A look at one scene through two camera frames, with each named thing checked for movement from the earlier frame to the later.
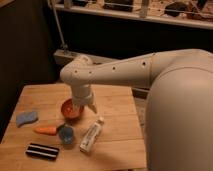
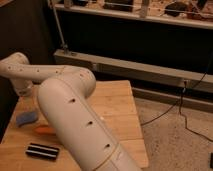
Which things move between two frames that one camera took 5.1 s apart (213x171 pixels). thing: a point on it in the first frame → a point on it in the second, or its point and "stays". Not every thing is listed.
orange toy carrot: x=46 y=130 stays
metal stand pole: x=64 y=47 stays
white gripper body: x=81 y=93 → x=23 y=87
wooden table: x=50 y=131 stays
